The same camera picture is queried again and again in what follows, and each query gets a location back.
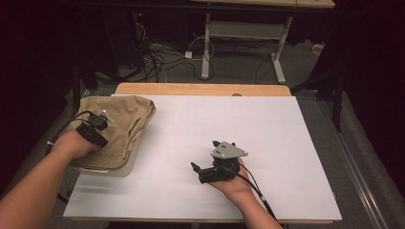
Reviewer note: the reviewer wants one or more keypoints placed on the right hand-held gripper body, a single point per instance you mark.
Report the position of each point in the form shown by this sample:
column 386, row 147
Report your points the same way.
column 227, row 151

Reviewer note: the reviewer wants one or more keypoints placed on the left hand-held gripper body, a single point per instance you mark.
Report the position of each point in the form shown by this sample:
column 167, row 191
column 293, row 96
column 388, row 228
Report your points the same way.
column 94, row 133

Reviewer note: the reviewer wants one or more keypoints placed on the tan pants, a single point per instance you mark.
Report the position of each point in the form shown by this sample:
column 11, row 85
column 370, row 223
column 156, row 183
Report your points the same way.
column 127, row 124

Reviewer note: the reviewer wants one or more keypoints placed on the person's left hand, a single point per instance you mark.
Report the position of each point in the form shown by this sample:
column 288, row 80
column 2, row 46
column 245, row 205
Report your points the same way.
column 73, row 146

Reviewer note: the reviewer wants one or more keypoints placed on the person's right hand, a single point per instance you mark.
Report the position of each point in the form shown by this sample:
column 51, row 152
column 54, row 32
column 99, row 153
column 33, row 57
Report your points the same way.
column 237, row 189

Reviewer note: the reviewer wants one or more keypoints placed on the black metal stand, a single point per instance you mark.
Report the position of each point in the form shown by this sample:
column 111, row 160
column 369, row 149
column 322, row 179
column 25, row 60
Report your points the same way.
column 76, row 92
column 337, row 101

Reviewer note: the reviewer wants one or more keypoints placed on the white board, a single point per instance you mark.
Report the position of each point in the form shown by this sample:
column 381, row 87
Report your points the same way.
column 273, row 127

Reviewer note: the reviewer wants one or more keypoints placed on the grey table grommet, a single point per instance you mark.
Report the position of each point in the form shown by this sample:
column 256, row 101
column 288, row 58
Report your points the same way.
column 237, row 94

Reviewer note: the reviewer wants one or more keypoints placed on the wooden table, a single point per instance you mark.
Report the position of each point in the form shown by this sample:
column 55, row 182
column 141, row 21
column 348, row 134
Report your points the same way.
column 191, row 89

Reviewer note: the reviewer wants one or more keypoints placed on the white power adapter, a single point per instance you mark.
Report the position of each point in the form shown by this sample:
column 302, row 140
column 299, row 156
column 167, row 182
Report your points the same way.
column 188, row 54

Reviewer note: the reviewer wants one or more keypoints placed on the white-framed desk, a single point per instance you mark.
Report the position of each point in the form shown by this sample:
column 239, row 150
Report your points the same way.
column 245, row 30

